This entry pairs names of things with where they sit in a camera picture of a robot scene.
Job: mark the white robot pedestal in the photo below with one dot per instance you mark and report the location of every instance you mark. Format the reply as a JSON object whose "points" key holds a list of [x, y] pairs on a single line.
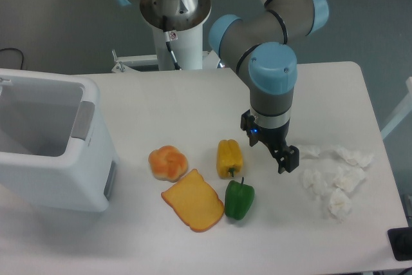
{"points": [[182, 47]]}

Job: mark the yellow bell pepper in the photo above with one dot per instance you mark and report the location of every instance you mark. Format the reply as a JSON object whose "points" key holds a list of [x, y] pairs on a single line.
{"points": [[229, 161]]}

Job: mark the toast bread slice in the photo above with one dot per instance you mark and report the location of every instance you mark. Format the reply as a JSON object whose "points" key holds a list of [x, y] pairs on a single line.
{"points": [[195, 202]]}

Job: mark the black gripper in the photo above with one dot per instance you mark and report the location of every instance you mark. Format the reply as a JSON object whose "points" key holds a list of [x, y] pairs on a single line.
{"points": [[274, 139]]}

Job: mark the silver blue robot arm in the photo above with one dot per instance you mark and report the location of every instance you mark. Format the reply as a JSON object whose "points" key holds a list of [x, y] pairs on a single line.
{"points": [[257, 51]]}

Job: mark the white trash can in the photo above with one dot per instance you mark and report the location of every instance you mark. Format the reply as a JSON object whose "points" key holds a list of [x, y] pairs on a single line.
{"points": [[56, 150]]}

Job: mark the green bell pepper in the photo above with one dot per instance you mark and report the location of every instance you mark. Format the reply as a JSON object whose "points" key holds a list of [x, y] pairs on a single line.
{"points": [[238, 199]]}

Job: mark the white frame leg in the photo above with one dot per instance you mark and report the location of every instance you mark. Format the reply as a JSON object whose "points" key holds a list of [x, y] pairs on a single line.
{"points": [[401, 111]]}

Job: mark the round bread roll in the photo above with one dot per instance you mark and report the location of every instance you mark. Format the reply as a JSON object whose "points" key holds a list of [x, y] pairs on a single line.
{"points": [[168, 163]]}

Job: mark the white metal base bracket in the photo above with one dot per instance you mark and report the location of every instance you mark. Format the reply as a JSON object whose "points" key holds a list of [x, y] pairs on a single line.
{"points": [[150, 62]]}

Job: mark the black device at edge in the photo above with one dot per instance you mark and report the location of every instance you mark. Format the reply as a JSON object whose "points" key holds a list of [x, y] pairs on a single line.
{"points": [[400, 241]]}

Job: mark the crumpled white tissue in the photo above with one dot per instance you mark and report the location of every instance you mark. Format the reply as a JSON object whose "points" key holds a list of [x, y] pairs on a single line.
{"points": [[309, 151], [354, 158], [339, 205], [314, 179], [348, 179]]}

